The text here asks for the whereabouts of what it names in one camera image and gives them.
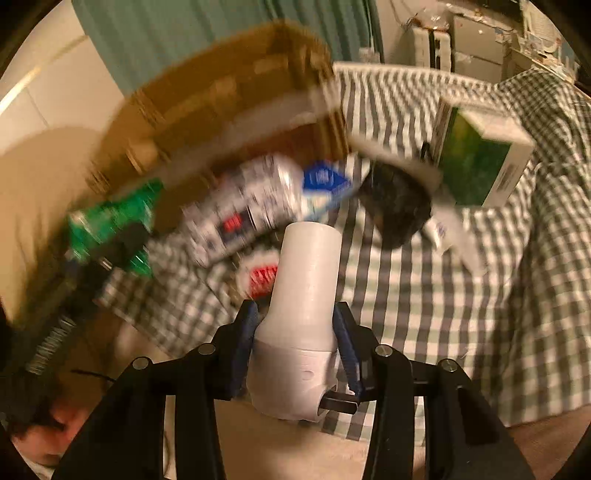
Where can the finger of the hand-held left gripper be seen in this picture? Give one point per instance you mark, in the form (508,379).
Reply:
(129,244)

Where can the green and white box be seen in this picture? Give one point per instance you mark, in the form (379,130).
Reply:
(471,157)

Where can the beige mattress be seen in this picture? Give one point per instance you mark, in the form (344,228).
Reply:
(286,452)

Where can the green curtain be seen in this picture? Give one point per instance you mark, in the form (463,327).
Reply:
(184,27)

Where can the silver fridge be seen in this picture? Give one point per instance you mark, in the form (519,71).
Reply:
(480,46)

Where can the beige pillow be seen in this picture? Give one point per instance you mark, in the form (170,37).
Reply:
(37,207)

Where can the white appliance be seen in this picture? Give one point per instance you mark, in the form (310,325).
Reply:
(429,46)

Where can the black plastic case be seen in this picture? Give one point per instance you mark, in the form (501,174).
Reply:
(392,207)

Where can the white printed packet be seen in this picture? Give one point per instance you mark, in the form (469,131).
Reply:
(455,235)

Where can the green packet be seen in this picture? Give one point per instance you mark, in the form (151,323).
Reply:
(111,212)

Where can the green checkered blanket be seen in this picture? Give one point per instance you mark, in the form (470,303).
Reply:
(438,323)

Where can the blue packet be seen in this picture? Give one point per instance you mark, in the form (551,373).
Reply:
(323,180)

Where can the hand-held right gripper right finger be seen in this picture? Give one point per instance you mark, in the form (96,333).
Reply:
(346,341)

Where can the silver patterned tissue pack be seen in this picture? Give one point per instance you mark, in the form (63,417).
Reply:
(240,203)

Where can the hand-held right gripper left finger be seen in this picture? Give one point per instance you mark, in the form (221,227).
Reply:
(244,341)

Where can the brown cardboard box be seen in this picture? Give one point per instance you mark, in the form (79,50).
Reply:
(207,101)

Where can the person's left hand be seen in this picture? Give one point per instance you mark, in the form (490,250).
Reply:
(55,434)

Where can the white cylindrical device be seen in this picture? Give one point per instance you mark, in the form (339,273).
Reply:
(304,295)

